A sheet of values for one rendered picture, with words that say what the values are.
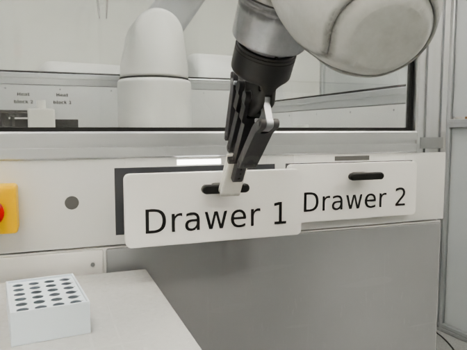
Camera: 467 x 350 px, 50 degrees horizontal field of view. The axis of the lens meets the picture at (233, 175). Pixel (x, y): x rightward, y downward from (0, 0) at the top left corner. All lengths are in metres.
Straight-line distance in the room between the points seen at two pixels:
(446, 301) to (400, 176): 1.70
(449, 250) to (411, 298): 1.49
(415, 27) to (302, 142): 0.61
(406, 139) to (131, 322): 0.68
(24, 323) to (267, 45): 0.40
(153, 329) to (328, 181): 0.49
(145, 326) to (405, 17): 0.44
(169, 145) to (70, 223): 0.21
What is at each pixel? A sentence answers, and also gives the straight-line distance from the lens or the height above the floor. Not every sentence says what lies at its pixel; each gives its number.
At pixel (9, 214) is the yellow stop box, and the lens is 0.81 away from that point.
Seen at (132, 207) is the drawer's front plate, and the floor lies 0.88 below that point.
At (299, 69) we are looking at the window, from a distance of 0.97.
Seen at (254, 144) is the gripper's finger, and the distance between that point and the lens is 0.63.
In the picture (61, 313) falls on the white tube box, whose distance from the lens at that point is 0.61.
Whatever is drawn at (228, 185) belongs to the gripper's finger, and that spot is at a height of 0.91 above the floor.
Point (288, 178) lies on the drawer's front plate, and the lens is 0.82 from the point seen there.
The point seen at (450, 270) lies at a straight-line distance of 2.66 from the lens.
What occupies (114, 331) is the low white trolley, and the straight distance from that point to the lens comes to 0.62.
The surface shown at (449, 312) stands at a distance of 2.72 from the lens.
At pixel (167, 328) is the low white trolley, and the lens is 0.62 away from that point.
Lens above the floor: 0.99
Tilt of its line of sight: 5 degrees down
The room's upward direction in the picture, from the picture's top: straight up
